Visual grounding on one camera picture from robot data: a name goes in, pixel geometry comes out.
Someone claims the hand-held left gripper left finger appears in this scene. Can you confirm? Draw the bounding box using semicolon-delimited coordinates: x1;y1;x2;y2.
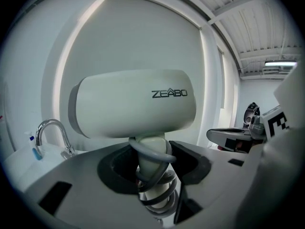
22;143;167;229

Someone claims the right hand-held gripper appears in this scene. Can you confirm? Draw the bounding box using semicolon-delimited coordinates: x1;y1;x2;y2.
206;105;291;154

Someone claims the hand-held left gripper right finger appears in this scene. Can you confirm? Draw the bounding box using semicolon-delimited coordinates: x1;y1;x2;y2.
168;140;251;229

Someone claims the white sink vanity cabinet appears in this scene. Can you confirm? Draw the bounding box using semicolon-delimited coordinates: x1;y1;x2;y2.
2;143;89;193

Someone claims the white Zeabo device head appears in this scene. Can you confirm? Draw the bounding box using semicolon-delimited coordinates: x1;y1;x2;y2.
67;69;198;216

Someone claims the chrome faucet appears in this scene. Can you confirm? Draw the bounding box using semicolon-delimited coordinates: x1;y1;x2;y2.
35;118;76;160

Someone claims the blue soap bottle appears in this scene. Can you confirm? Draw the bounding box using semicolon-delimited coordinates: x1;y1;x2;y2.
24;130;44;162

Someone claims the ceiling light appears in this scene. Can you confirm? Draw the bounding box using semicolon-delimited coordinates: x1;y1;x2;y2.
264;59;299;68

